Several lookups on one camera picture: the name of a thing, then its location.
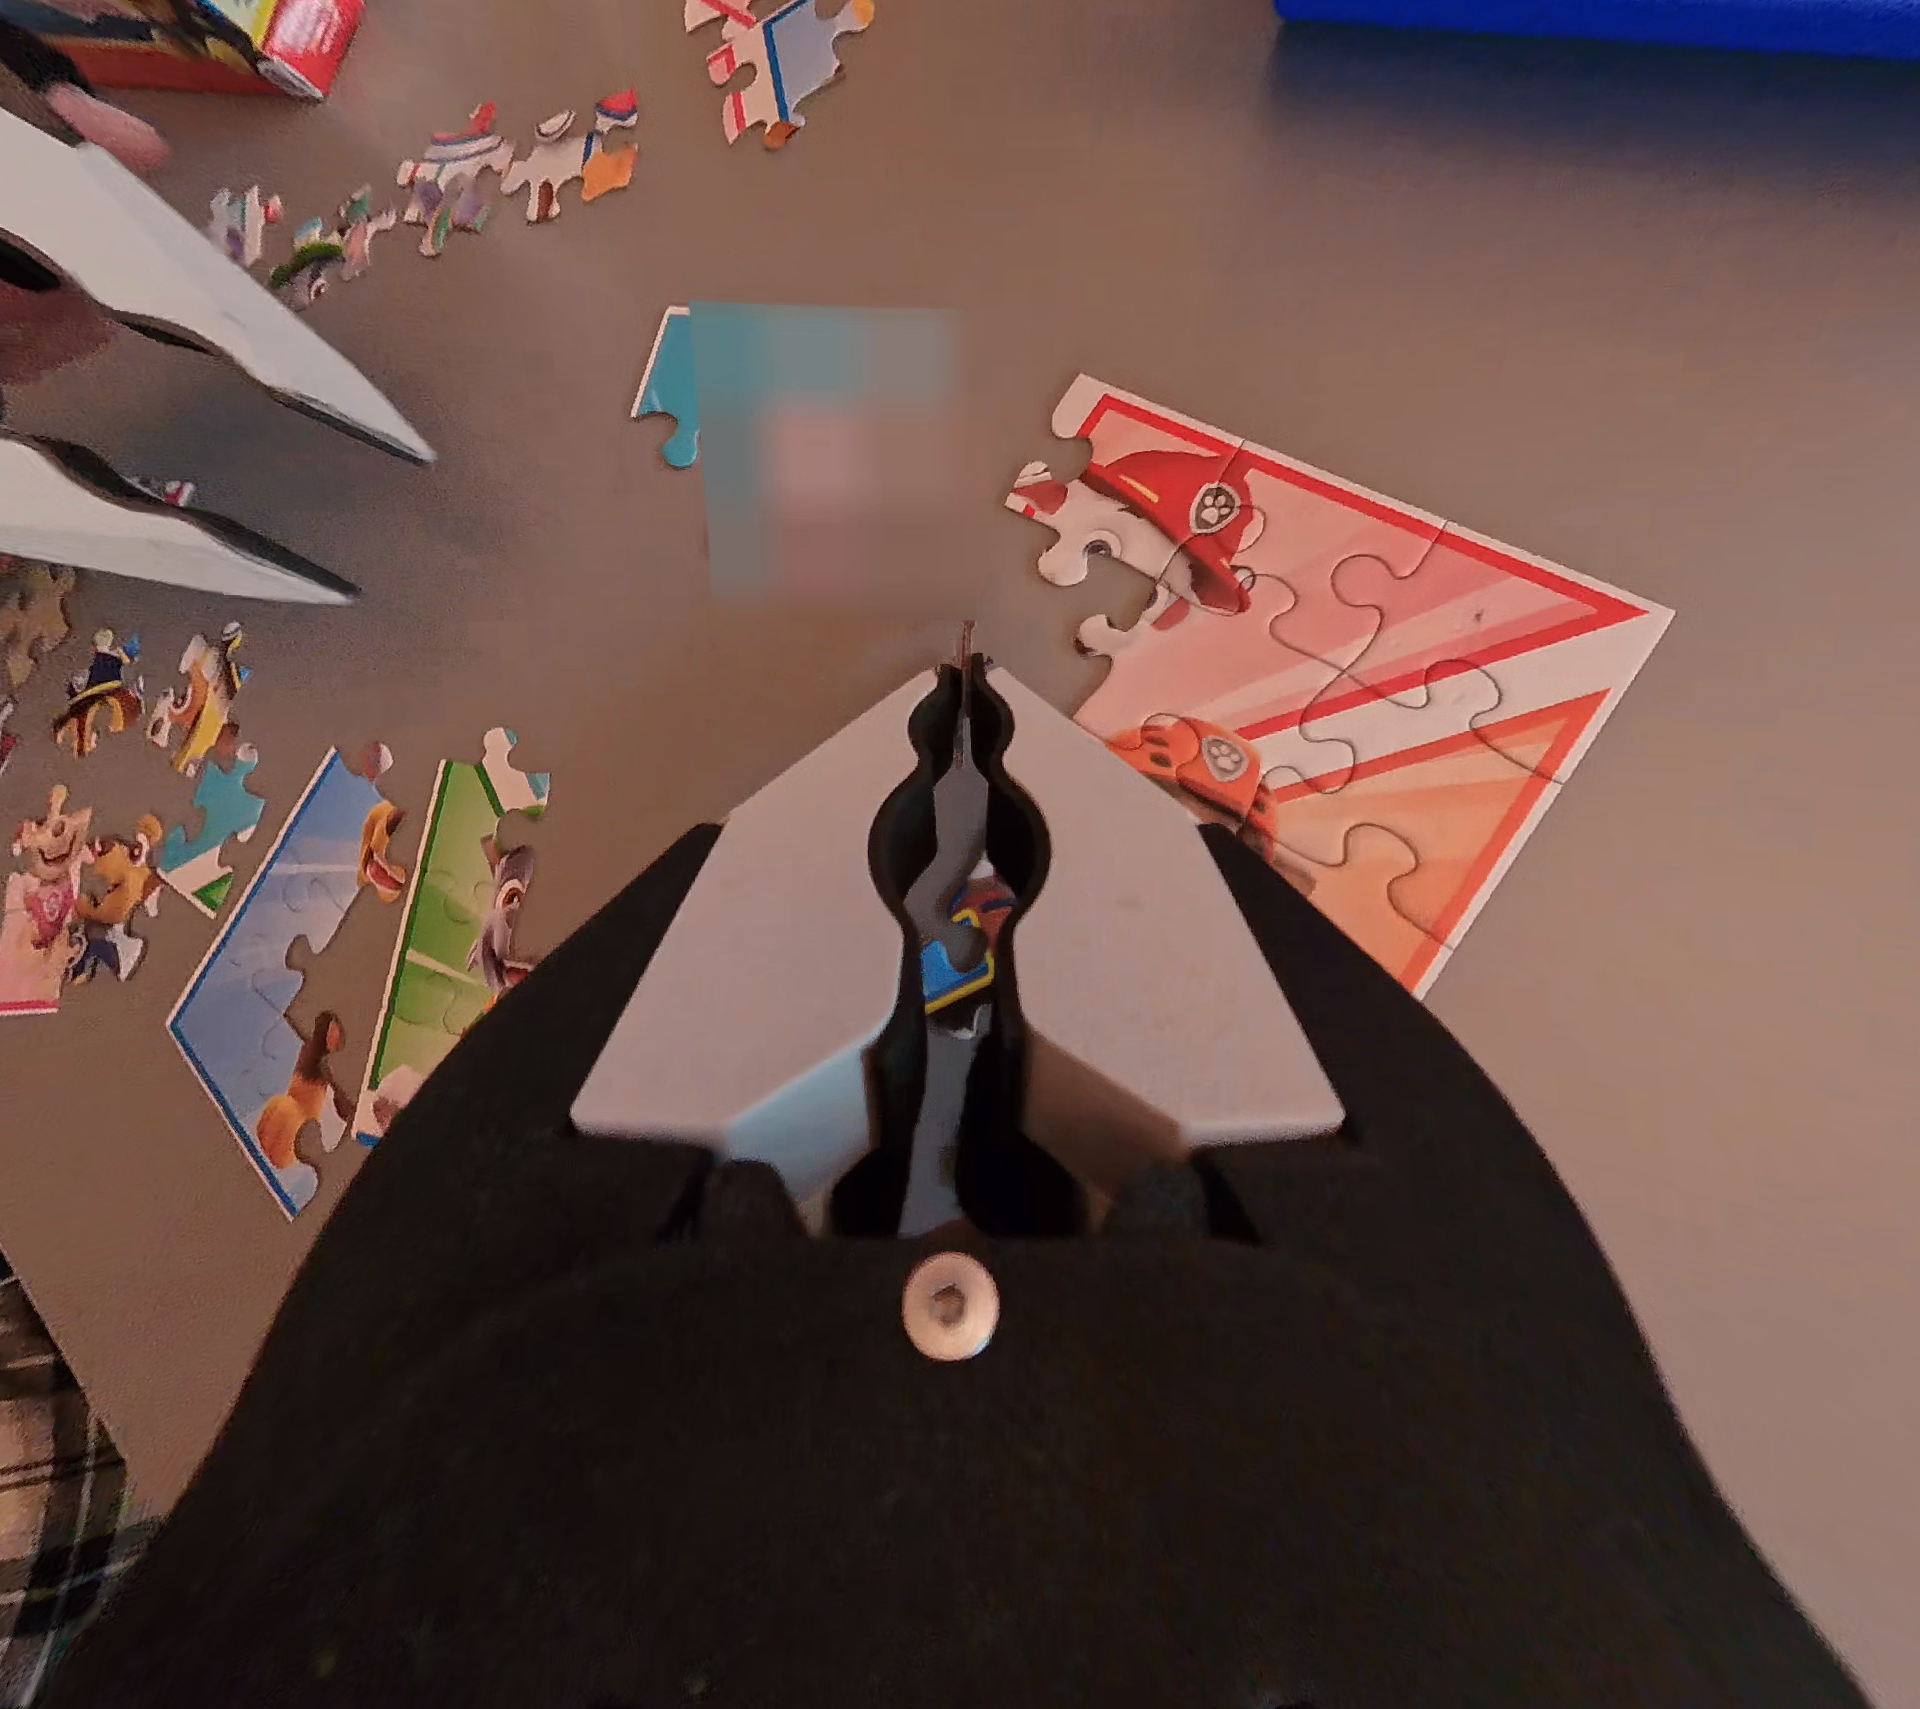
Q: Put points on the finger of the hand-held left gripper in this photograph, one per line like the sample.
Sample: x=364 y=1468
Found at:
x=90 y=510
x=150 y=255

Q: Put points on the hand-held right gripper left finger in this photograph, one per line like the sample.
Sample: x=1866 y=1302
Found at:
x=751 y=976

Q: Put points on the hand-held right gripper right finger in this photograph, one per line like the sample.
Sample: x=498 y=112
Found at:
x=1170 y=976

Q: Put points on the green purple puzzle piece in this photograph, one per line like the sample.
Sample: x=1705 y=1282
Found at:
x=330 y=248

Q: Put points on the yellow helmet dog puzzle piece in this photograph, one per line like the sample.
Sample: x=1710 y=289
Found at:
x=194 y=698

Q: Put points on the purple teal striped puzzle piece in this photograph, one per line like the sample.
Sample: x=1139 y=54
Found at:
x=451 y=186

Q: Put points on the green grass puzzle section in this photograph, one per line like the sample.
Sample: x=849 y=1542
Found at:
x=451 y=870

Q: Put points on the teal green corner puzzle piece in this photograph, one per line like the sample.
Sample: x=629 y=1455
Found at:
x=210 y=825

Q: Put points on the white dog red striped puzzle piece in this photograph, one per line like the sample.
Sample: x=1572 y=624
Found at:
x=967 y=659

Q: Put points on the red border dog puzzle section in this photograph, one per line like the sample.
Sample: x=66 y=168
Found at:
x=1425 y=689

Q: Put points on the orange dog face puzzle piece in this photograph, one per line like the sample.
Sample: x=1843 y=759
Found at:
x=121 y=892

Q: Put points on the pink dog puzzle piece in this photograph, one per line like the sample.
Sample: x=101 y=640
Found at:
x=38 y=900

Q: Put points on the light blue sky puzzle section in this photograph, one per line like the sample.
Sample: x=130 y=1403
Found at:
x=330 y=870

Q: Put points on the orange tail blue border puzzle piece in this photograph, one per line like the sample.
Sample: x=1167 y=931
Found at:
x=292 y=1139

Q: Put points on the plain blue puzzle piece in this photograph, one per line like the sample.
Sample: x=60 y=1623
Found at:
x=249 y=1005

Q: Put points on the teal white puzzle piece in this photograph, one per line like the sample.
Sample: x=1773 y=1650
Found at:
x=668 y=390

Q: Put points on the blue white red striped puzzle piece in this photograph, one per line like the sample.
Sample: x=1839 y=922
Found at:
x=789 y=67

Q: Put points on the grey desk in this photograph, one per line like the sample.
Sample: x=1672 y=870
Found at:
x=1050 y=209

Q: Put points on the person's left hand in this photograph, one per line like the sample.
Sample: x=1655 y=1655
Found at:
x=113 y=126

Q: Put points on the white purple red knob puzzle piece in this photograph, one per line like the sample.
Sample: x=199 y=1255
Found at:
x=242 y=225

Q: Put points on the plain brown cardboard puzzle piece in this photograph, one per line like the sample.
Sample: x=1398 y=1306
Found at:
x=32 y=622

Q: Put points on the white orange puzzle piece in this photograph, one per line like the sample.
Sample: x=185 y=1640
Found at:
x=562 y=156

